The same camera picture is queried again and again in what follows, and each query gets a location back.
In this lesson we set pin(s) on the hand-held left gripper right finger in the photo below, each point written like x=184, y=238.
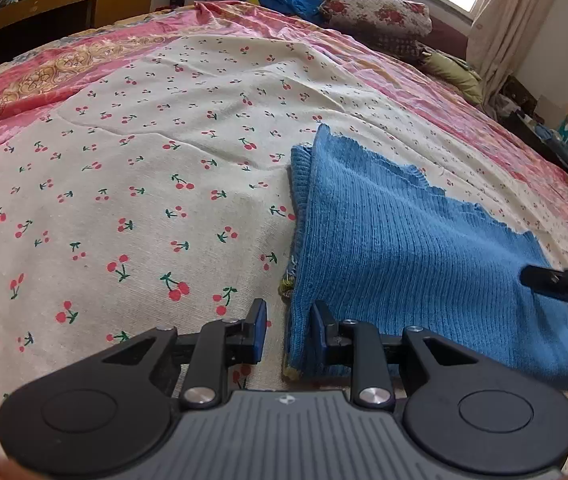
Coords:
x=318, y=330

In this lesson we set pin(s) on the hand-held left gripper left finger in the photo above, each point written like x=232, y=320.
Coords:
x=260, y=325

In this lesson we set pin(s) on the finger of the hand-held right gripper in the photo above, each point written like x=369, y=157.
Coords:
x=564, y=282

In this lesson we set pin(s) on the blue knit sweater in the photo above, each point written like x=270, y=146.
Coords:
x=389, y=260

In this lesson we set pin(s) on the cluttered dark side table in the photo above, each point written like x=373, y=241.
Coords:
x=529, y=115

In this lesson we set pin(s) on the cherry print bed sheet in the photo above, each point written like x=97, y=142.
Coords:
x=139, y=160

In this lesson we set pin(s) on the olive green pillow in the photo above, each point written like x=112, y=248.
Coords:
x=454, y=72

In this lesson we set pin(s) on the bright blue cloth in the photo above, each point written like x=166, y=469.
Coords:
x=291, y=2

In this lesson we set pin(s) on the floral red pillow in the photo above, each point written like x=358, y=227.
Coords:
x=374, y=10

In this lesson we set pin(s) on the wooden shelf cabinet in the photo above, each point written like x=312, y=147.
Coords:
x=39, y=0

